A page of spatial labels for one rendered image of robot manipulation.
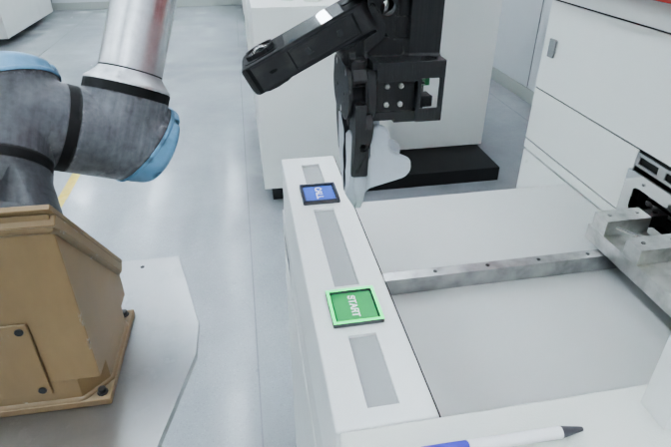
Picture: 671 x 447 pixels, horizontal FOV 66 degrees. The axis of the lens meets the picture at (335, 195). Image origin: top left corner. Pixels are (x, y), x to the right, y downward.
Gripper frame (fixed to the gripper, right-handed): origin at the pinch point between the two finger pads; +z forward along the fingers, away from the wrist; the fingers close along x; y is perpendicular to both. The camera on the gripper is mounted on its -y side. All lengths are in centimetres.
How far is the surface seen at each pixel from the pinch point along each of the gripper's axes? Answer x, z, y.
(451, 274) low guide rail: 17.0, 25.9, 20.2
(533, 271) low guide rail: 17.0, 27.3, 34.3
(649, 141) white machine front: 28, 11, 59
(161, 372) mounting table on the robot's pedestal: 7.6, 28.7, -23.2
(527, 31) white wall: 330, 61, 207
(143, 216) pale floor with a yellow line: 188, 111, -65
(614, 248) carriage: 15, 23, 46
